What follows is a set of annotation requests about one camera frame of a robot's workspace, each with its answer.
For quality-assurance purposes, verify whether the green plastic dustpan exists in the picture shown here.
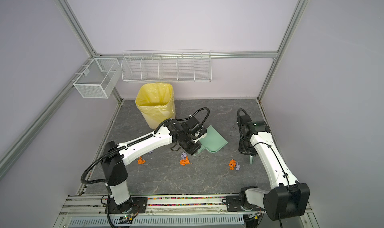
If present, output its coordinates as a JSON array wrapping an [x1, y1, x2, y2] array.
[[193, 126, 228, 156]]

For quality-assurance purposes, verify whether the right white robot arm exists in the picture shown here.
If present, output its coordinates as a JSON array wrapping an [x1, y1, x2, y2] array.
[[237, 108, 311, 221]]

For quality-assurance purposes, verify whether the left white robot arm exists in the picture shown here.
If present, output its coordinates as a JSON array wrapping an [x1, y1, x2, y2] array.
[[81, 107, 210, 212]]

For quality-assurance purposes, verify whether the orange paper scrap right front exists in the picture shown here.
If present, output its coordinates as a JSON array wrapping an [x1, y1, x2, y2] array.
[[229, 159, 237, 170]]

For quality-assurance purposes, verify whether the orange paper scrap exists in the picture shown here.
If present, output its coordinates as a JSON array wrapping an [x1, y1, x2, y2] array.
[[179, 157, 191, 166], [229, 159, 237, 170], [138, 157, 146, 165]]

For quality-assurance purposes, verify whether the orange paper scrap centre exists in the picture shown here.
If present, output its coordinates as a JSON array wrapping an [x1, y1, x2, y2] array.
[[179, 157, 191, 166]]

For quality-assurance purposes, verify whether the beige bin with yellow bag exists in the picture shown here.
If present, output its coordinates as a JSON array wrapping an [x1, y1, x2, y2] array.
[[135, 83, 176, 130]]

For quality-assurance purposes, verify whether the orange paper scrap left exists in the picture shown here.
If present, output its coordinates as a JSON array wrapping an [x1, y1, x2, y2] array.
[[138, 157, 146, 165]]

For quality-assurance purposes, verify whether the small white mesh basket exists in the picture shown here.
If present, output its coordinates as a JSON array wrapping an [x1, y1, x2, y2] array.
[[74, 58, 122, 99]]

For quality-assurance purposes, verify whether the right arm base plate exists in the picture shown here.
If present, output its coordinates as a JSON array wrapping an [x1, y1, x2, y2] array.
[[222, 195, 265, 212]]

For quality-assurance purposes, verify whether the long white wire basket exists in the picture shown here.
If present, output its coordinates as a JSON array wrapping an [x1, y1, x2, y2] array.
[[121, 50, 212, 83]]

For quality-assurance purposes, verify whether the white vented cable duct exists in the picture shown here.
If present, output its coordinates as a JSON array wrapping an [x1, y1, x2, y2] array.
[[68, 214, 245, 228]]

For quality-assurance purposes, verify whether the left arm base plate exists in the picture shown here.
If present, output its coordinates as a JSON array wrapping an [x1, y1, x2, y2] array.
[[105, 197, 148, 214]]

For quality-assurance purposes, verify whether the aluminium front rail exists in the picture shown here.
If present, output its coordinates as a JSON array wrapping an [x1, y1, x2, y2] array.
[[58, 192, 313, 218]]

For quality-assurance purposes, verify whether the aluminium corner frame post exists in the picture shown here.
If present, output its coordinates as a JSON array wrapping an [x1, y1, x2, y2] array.
[[257, 0, 316, 101]]

